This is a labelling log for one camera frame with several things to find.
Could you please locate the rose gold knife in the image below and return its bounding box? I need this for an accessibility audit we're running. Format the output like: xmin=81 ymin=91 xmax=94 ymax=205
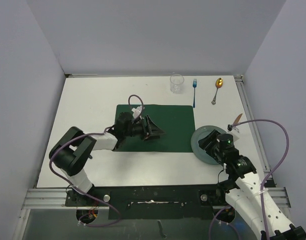
xmin=233 ymin=113 xmax=243 ymax=125

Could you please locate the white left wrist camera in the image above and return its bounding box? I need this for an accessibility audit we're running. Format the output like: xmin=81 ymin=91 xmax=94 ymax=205
xmin=131 ymin=105 xmax=145 ymax=119

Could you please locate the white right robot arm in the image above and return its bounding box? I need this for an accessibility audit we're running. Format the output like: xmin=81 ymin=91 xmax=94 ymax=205
xmin=198 ymin=130 xmax=306 ymax=240

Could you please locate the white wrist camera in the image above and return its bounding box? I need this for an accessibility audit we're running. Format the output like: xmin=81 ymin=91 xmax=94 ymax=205
xmin=131 ymin=105 xmax=145 ymax=119
xmin=227 ymin=124 xmax=241 ymax=142

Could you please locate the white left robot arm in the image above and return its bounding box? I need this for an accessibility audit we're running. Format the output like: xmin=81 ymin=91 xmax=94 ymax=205
xmin=49 ymin=112 xmax=165 ymax=206

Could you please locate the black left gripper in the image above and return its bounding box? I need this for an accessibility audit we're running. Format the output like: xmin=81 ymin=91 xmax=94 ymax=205
xmin=124 ymin=115 xmax=165 ymax=142

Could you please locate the iridescent gold spoon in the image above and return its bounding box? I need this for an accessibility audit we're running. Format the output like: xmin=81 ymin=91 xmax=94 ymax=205
xmin=211 ymin=77 xmax=223 ymax=105

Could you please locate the blue metal fork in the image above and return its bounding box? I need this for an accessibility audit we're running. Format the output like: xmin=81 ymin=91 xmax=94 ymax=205
xmin=192 ymin=78 xmax=197 ymax=108

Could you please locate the dark green placemat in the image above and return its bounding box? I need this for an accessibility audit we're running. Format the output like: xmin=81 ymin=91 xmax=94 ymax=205
xmin=117 ymin=104 xmax=195 ymax=153

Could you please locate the clear drinking glass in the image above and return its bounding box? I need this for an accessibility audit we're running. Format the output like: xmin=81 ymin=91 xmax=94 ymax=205
xmin=170 ymin=73 xmax=185 ymax=94

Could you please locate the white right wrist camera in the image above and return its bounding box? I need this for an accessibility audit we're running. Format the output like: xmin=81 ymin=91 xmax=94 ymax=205
xmin=227 ymin=124 xmax=241 ymax=142

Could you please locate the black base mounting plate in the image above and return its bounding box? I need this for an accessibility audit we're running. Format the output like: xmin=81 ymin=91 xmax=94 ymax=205
xmin=65 ymin=184 xmax=227 ymax=220

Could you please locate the teal ceramic plate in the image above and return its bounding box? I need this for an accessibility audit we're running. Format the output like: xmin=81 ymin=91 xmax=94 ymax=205
xmin=190 ymin=124 xmax=227 ymax=166

